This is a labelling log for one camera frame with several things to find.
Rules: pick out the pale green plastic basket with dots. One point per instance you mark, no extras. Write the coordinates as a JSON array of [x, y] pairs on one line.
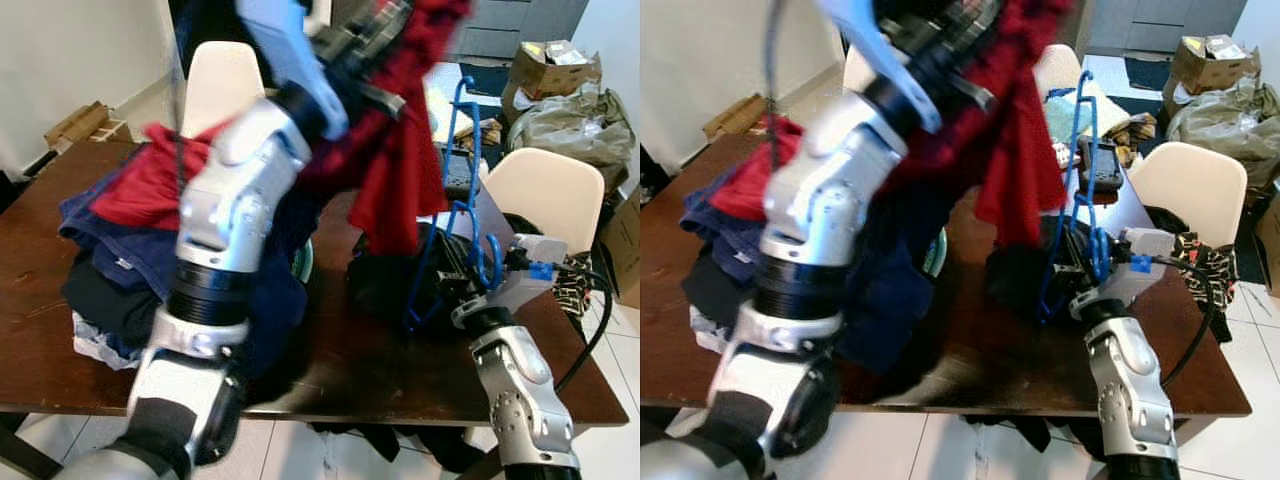
[[304, 260], [941, 250]]

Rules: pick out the dark red shirt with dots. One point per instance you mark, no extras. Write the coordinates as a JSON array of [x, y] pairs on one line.
[[1020, 180], [400, 180]]

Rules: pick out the teal cloth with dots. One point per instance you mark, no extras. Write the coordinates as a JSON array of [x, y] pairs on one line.
[[1058, 115]]

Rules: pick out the small open cardboard box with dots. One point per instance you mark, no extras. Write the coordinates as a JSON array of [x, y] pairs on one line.
[[545, 75], [1195, 70]]

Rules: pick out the black folded garment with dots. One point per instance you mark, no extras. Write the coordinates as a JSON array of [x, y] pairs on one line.
[[110, 300], [720, 295]]

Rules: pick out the flattened cardboard box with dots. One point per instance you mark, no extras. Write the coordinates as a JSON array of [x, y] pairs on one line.
[[735, 118], [85, 125]]

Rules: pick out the pale yellow cloth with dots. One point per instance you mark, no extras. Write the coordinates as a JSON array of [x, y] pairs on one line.
[[1110, 105], [445, 110]]

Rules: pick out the white plastic chair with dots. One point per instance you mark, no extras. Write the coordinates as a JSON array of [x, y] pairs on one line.
[[1055, 65], [858, 70], [225, 90], [1190, 190], [550, 195]]

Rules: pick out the olive green bag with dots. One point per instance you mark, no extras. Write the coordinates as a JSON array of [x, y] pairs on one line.
[[570, 130], [1220, 130]]

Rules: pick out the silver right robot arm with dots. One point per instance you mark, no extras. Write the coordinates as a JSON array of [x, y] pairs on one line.
[[520, 390], [1125, 380]]

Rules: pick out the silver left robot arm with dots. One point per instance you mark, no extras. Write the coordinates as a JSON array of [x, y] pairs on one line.
[[830, 190], [230, 200]]

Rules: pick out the dark grey cabinet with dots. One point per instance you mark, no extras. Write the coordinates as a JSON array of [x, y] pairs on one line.
[[520, 25], [1165, 25]]

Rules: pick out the dark brown wooden table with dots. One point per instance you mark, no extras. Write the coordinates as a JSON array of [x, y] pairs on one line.
[[1000, 370], [400, 370]]

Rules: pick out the white patterned cloth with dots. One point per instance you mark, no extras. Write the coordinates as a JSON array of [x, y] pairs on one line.
[[105, 345], [715, 335]]

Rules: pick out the black handheld device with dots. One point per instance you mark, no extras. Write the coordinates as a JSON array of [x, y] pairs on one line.
[[1105, 165], [460, 175]]

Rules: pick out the black orange patterned garment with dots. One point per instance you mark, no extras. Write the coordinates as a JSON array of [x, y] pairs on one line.
[[578, 285], [1205, 280]]

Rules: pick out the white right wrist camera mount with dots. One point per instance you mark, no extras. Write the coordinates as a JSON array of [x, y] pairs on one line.
[[1150, 245], [535, 255]]

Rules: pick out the navy blue garment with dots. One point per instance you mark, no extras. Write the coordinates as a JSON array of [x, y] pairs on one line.
[[890, 300], [120, 250]]

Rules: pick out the blue plastic clothes hanger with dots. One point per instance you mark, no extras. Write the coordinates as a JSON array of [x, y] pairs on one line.
[[1083, 110], [468, 120]]

